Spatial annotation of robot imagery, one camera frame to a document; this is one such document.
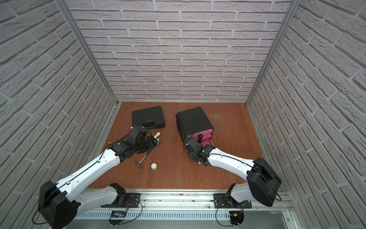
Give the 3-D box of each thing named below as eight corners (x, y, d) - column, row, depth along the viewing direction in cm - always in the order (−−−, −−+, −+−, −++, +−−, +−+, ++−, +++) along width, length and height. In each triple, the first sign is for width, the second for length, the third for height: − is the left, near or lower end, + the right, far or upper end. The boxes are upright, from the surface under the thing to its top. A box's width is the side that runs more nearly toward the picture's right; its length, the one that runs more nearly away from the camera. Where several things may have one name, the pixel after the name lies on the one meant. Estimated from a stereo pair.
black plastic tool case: (134, 133, 101) (131, 130, 97) (133, 114, 112) (131, 110, 108) (165, 127, 105) (164, 123, 101) (161, 109, 116) (161, 105, 112)
